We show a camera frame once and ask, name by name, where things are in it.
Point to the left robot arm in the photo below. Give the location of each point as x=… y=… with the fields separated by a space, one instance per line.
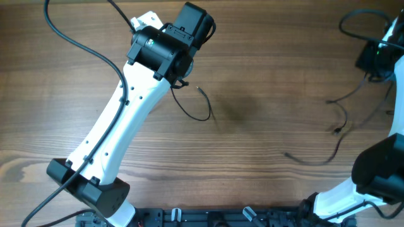
x=159 y=59

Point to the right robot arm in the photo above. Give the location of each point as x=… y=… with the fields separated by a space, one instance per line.
x=377 y=175

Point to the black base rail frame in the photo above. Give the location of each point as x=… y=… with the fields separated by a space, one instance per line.
x=279 y=216

